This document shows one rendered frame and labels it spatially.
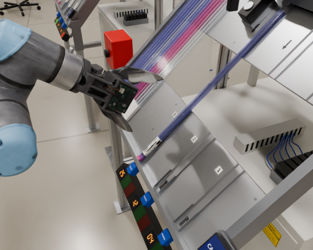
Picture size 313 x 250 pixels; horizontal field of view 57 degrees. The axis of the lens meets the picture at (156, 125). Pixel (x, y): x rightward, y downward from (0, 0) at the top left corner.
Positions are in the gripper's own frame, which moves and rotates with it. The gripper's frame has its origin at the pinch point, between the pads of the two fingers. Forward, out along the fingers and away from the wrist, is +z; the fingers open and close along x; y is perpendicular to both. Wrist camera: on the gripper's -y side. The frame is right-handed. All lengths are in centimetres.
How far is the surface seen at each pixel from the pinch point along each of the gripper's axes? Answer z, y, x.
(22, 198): 16, -78, -89
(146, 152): 7.1, 1.2, -11.5
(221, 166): 10.3, 20.9, -1.7
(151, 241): 8.0, 18.1, -25.5
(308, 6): 12.7, 14.9, 36.4
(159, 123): 9.6, -3.4, -3.7
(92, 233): 40, -40, -76
